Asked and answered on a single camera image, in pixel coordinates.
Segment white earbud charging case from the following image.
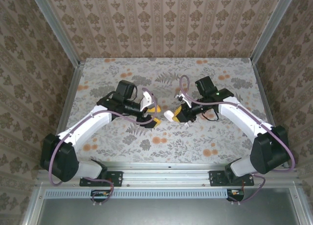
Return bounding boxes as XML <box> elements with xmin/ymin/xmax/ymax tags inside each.
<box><xmin>163</xmin><ymin>110</ymin><xmax>176</xmax><ymax>122</ymax></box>

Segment floral patterned tablecloth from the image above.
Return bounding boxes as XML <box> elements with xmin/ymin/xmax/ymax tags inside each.
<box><xmin>60</xmin><ymin>57</ymin><xmax>276</xmax><ymax>164</ymax></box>

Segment grey metal sheet panel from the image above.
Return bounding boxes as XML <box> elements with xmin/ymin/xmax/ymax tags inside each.
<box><xmin>22</xmin><ymin>185</ymin><xmax>313</xmax><ymax>225</ymax></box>

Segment small black controller board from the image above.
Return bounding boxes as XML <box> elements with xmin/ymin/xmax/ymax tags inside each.
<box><xmin>90</xmin><ymin>189</ymin><xmax>111</xmax><ymax>203</ymax></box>
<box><xmin>226</xmin><ymin>188</ymin><xmax>246</xmax><ymax>202</ymax></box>

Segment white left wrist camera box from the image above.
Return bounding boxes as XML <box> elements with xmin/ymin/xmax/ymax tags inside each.
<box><xmin>139</xmin><ymin>91</ymin><xmax>157</xmax><ymax>111</ymax></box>

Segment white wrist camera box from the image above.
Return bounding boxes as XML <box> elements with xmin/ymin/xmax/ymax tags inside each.
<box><xmin>139</xmin><ymin>91</ymin><xmax>157</xmax><ymax>111</ymax></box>
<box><xmin>174</xmin><ymin>92</ymin><xmax>193</xmax><ymax>108</ymax></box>

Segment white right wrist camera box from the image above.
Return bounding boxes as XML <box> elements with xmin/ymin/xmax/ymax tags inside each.
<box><xmin>174</xmin><ymin>92</ymin><xmax>193</xmax><ymax>108</ymax></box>

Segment thin black cable loop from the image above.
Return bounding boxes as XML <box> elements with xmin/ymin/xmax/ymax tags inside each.
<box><xmin>202</xmin><ymin>109</ymin><xmax>220</xmax><ymax>121</ymax></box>

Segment wide aluminium mounting rail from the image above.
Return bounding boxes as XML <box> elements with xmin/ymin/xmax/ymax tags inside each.
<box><xmin>36</xmin><ymin>162</ymin><xmax>302</xmax><ymax>187</ymax></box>

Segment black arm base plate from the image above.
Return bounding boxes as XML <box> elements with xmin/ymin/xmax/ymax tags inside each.
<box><xmin>209</xmin><ymin>170</ymin><xmax>255</xmax><ymax>187</ymax></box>
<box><xmin>79</xmin><ymin>170</ymin><xmax>123</xmax><ymax>187</ymax></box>

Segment slotted grey cable duct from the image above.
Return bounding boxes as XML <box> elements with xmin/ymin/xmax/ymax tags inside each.
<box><xmin>45</xmin><ymin>188</ymin><xmax>229</xmax><ymax>199</ymax></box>

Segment short purple base cable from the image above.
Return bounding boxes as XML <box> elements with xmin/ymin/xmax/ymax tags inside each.
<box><xmin>84</xmin><ymin>177</ymin><xmax>115</xmax><ymax>204</ymax></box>
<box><xmin>239</xmin><ymin>174</ymin><xmax>267</xmax><ymax>204</ymax></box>

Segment long purple left arm cable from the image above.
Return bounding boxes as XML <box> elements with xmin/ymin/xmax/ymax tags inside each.
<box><xmin>48</xmin><ymin>87</ymin><xmax>158</xmax><ymax>186</ymax></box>

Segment long purple arm cable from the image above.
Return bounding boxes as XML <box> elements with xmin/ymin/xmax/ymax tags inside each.
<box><xmin>48</xmin><ymin>87</ymin><xmax>158</xmax><ymax>186</ymax></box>
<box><xmin>179</xmin><ymin>74</ymin><xmax>296</xmax><ymax>172</ymax></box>

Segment aluminium frame post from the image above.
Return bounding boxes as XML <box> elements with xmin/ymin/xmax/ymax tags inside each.
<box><xmin>251</xmin><ymin>0</ymin><xmax>298</xmax><ymax>64</ymax></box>
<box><xmin>28</xmin><ymin>0</ymin><xmax>82</xmax><ymax>67</ymax></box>

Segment long purple right arm cable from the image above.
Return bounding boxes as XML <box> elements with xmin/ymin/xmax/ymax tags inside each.
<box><xmin>179</xmin><ymin>74</ymin><xmax>296</xmax><ymax>172</ymax></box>

